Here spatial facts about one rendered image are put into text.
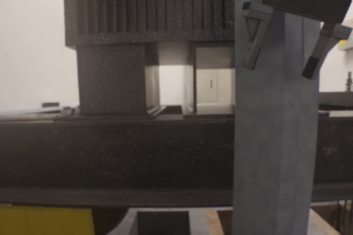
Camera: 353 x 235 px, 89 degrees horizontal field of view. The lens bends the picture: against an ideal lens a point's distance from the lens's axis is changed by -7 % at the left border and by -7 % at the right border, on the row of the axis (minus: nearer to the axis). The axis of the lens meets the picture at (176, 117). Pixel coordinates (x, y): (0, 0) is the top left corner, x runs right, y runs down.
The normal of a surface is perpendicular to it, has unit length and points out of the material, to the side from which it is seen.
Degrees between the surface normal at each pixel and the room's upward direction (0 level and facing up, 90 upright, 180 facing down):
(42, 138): 90
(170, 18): 90
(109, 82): 90
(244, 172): 90
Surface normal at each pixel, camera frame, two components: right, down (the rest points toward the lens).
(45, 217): -0.02, 0.11
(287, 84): 0.21, 0.11
